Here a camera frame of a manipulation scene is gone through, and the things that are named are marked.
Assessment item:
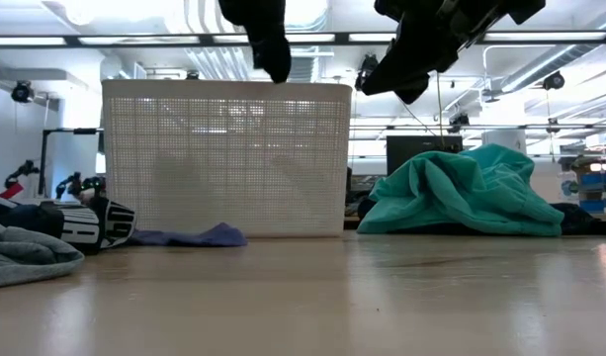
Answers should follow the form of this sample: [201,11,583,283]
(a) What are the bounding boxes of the black thin-striped garment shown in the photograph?
[0,199,65,239]

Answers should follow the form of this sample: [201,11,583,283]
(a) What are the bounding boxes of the black ceiling spotlight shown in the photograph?
[543,69,566,92]
[354,52,381,92]
[447,112,472,134]
[10,79,36,105]

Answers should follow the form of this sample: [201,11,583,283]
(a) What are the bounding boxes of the blue storage bin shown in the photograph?
[578,198,606,215]
[579,172,606,188]

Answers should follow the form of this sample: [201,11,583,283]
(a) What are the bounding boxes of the clear spray bottle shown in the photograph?
[559,169,581,204]

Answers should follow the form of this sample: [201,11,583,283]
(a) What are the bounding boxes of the black background frame stand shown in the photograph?
[37,127,105,200]

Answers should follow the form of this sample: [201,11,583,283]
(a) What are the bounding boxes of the black monitor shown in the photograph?
[386,133,465,176]

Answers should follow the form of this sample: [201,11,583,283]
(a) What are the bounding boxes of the red background object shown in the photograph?
[0,181,26,201]

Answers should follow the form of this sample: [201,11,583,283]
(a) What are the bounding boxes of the white cylinder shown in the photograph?
[480,129,528,155]

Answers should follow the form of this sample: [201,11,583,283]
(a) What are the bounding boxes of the purple sock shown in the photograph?
[129,222,249,249]

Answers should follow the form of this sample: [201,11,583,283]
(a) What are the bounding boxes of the white perforated plastic basket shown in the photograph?
[100,78,354,239]

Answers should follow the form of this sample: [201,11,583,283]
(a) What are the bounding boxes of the yellow hanging cord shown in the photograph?
[433,71,448,150]

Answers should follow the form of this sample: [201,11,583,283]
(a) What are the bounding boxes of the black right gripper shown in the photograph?
[361,0,512,106]

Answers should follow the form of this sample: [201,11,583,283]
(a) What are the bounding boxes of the grey sweatshirt garment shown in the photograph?
[0,216,86,291]

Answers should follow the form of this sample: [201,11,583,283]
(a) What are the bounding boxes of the teal garment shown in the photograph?
[356,142,566,237]

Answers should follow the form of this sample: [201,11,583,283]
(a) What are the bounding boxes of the black sock white bars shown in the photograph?
[40,200,103,245]
[79,196,137,256]

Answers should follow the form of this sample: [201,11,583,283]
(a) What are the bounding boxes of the dark navy sock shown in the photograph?
[217,0,293,85]

